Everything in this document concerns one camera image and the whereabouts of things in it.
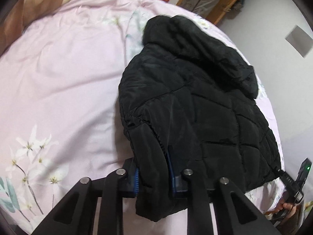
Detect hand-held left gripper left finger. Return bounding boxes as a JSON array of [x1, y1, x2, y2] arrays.
[[31, 158, 140, 235]]

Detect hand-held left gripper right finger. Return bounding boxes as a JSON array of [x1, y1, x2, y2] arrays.
[[168, 149, 282, 235]]

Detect black puffer jacket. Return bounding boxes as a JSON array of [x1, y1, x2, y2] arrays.
[[118, 15, 282, 223]]

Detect person's right hand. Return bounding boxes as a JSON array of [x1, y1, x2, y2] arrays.
[[273, 199, 298, 220]]

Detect pink floral quilt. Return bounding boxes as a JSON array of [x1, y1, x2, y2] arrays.
[[0, 0, 285, 235]]

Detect wooden door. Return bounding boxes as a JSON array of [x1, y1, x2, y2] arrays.
[[207, 0, 253, 25]]

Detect hanging bags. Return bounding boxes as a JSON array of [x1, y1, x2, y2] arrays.
[[232, 0, 247, 13]]

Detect brown dog-print blanket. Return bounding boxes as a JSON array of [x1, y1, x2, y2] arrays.
[[0, 0, 148, 54]]

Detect grey wall panel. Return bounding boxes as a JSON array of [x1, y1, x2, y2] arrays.
[[285, 25, 313, 59]]

